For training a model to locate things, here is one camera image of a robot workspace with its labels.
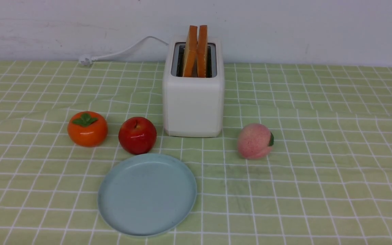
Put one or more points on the toasted bread slice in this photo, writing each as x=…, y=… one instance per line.
x=202, y=51
x=189, y=56

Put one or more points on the white two-slot toaster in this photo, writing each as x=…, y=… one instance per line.
x=193, y=107

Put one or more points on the red toy apple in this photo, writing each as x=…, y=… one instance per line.
x=137, y=135

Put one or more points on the pink toy peach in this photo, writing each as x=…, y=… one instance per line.
x=255, y=141

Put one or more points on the light blue round plate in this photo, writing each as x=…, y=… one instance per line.
x=147, y=195

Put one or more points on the orange toy persimmon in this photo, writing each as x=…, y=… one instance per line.
x=87, y=128

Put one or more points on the green checkered tablecloth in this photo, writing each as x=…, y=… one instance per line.
x=326, y=181

